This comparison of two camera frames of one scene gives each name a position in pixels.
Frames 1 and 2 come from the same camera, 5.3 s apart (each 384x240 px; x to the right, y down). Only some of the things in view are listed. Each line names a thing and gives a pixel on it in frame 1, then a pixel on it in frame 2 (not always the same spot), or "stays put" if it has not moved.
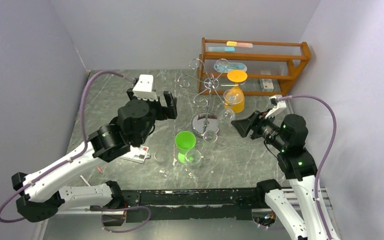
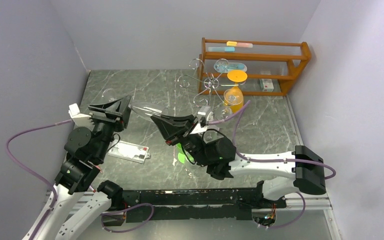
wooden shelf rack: [256, 67] stays put
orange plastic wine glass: [234, 97] stays put
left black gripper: [170, 112] → [120, 108]
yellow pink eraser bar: [239, 44] stays put
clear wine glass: [162, 156] → [145, 110]
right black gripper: [254, 125] → [181, 131]
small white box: [266, 85] stays put
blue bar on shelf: [221, 49] stays put
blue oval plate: [226, 67] stays put
